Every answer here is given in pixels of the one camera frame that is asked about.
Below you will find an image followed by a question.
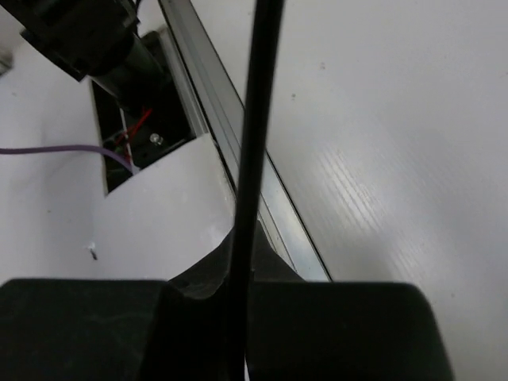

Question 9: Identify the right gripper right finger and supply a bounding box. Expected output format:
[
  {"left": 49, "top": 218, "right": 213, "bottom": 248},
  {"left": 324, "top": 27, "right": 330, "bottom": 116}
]
[{"left": 247, "top": 226, "right": 454, "bottom": 380}]

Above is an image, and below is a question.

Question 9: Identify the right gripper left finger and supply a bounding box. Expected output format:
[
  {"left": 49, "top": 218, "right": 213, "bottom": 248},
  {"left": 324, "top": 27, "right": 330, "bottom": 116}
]
[{"left": 1, "top": 239, "right": 237, "bottom": 380}]

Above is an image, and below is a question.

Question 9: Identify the thin black headphone cord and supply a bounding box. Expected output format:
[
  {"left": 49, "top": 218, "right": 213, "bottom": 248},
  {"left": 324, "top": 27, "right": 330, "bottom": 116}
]
[{"left": 221, "top": 0, "right": 287, "bottom": 381}]

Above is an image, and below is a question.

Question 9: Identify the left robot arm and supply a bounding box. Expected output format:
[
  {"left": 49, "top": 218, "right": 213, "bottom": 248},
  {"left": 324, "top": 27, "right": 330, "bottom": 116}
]
[{"left": 4, "top": 1, "right": 169, "bottom": 109}]

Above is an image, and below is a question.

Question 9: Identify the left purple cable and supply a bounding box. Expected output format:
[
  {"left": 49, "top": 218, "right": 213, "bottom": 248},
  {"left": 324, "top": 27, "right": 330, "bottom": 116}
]
[{"left": 0, "top": 144, "right": 140, "bottom": 175}]

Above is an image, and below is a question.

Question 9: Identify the aluminium rail front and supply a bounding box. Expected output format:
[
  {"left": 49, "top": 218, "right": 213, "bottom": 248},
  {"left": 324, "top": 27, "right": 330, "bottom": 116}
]
[{"left": 160, "top": 1, "right": 330, "bottom": 281}]

